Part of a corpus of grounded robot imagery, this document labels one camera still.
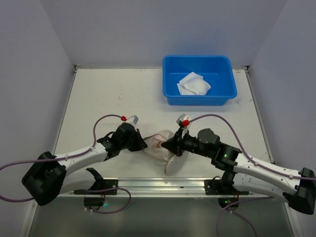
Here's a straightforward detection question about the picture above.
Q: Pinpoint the white mesh laundry bag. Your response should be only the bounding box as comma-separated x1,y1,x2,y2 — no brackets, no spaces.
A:
143,130,189,176

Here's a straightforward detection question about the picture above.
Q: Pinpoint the white padded bra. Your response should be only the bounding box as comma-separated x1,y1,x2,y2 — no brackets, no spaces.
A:
177,72,211,96

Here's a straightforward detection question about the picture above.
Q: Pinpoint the pink beige bra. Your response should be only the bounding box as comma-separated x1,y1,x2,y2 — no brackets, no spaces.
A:
148,134,167,149

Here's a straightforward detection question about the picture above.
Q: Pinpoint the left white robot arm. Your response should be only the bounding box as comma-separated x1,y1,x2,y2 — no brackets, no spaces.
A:
22,122,147,206

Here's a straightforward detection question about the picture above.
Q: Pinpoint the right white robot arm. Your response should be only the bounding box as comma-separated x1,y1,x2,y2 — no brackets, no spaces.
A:
161,128,316,215

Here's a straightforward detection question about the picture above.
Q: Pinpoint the blue plastic bin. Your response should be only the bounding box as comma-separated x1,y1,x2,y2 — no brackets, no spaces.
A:
162,55,237,106

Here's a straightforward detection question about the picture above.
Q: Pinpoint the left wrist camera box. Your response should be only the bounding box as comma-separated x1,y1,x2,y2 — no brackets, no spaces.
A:
120,115,138,126

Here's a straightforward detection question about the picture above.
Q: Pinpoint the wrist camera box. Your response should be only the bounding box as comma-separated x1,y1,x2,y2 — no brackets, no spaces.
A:
176,114,191,138
120,115,138,126

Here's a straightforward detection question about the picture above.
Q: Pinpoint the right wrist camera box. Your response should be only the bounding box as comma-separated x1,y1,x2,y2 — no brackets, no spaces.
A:
176,114,191,138

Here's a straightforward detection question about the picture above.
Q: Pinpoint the aluminium front rail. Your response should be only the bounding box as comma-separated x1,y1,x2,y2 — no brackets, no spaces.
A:
45,174,291,198

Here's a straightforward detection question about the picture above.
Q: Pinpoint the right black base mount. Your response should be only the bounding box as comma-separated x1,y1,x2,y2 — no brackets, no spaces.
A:
204,176,249,208

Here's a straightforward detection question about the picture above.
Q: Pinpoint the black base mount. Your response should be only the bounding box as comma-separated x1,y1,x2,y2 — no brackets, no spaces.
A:
74,179,118,210
204,176,249,208

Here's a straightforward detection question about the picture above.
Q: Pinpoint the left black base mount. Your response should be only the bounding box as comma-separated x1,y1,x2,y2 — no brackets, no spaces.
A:
74,179,118,210

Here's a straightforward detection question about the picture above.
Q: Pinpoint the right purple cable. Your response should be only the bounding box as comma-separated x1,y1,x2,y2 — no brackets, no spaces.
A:
189,113,316,237

